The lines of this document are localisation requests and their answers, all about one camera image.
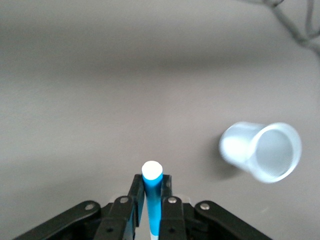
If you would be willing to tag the blue marker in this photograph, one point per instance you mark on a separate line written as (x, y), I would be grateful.
(153, 200)

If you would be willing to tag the translucent blue plastic cup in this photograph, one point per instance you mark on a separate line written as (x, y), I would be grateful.
(250, 152)

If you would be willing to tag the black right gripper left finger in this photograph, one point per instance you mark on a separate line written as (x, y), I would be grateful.
(117, 217)

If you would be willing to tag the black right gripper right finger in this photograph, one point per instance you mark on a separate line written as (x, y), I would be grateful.
(175, 217)

